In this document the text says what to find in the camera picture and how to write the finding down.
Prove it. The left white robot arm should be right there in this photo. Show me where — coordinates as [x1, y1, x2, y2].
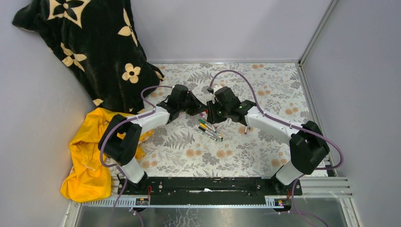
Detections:
[98, 85, 207, 194]

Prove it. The aluminium frame post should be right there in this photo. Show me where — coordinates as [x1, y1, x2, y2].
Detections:
[298, 0, 339, 67]

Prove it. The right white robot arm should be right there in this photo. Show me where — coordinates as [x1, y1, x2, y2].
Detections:
[207, 85, 330, 195]

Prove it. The floral fern table mat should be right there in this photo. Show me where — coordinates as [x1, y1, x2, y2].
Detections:
[139, 63, 311, 177]

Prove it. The black cap marker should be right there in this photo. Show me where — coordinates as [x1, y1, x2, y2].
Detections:
[198, 126, 222, 141]

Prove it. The black floral blanket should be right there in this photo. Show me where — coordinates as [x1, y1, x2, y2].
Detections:
[12, 0, 164, 114]

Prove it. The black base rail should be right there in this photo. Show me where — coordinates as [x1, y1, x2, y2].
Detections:
[114, 176, 303, 206]

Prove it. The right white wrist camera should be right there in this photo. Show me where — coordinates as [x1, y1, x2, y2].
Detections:
[212, 85, 222, 94]

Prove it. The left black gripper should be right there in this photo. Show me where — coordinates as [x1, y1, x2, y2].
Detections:
[177, 91, 207, 117]

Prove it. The yellow cap marker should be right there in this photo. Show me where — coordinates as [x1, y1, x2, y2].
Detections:
[199, 123, 223, 140]

